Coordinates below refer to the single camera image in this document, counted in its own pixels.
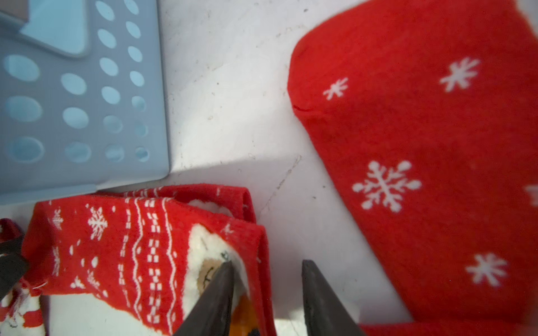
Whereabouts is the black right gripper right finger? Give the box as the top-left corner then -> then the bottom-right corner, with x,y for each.
301,260 -> 366,336

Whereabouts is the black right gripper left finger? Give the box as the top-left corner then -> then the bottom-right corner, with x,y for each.
173,261 -> 235,336

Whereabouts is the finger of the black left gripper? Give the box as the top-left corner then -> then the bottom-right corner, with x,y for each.
0,236 -> 29,299

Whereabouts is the red white striped santa sock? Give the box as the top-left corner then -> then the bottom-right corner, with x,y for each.
1,218 -> 47,335

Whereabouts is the red snowflake bear sock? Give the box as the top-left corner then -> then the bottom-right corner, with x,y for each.
22,192 -> 276,335

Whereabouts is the light blue plastic basket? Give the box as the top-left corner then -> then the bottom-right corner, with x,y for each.
1,0 -> 170,204

